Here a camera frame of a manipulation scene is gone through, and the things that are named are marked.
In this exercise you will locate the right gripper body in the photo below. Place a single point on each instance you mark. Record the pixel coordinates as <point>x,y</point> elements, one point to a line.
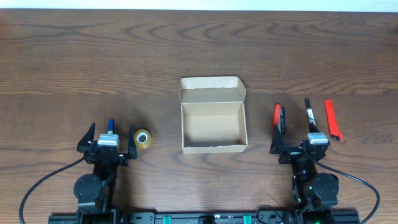
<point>301,155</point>

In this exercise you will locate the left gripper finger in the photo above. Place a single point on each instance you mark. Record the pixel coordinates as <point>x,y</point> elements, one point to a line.
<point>131,145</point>
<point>84,143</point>

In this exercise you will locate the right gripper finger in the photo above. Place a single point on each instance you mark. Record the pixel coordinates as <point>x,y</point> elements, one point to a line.
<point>277,144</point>
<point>313,128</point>

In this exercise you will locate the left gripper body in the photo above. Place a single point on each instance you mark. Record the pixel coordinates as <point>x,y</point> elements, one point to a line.
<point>106,154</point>

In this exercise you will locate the black white marker pen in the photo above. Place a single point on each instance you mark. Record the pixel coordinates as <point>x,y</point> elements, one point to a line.
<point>309,111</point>

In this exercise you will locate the yellow tape roll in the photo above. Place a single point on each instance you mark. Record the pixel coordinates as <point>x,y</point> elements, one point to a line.
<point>142,138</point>

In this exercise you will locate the red utility knife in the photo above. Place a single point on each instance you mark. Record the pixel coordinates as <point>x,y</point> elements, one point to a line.
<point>333,128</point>

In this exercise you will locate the blue marker pen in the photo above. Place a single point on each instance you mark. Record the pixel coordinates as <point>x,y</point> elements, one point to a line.
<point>111,126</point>

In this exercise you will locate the red handled pliers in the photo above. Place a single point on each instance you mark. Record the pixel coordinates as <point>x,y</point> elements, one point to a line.
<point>279,118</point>

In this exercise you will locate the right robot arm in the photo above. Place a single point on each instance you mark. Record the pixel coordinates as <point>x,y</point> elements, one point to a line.
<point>310,188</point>

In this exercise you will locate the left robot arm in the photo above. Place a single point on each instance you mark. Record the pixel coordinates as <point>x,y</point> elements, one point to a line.
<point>95,191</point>

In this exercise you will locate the open cardboard box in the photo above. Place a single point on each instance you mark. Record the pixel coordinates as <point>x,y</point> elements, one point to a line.
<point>213,115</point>

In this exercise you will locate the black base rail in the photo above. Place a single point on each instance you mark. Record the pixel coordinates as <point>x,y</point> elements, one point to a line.
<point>261,216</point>

